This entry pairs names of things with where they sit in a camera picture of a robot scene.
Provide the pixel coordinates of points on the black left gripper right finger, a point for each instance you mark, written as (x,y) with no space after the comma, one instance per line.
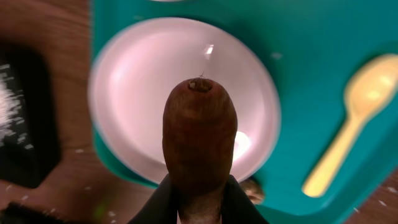
(237,208)

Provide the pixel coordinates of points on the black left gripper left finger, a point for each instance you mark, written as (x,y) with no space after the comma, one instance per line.
(160,208)

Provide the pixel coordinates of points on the carrot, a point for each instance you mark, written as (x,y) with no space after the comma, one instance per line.
(198,133)

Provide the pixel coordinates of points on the pink plate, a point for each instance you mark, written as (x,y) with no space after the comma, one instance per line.
(136,70)

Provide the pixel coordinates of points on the brown food lump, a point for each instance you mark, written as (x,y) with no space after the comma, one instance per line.
(253,190)

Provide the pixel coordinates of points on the black tray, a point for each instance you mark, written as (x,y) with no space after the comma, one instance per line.
(29,168)

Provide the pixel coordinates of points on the teal plastic tray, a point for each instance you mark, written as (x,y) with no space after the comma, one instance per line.
(311,48)

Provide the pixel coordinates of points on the yellow plastic spoon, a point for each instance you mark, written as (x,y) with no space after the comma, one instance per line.
(367,93)

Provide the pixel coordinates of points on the white rice pile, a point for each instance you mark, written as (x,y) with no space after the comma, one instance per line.
(14,128)

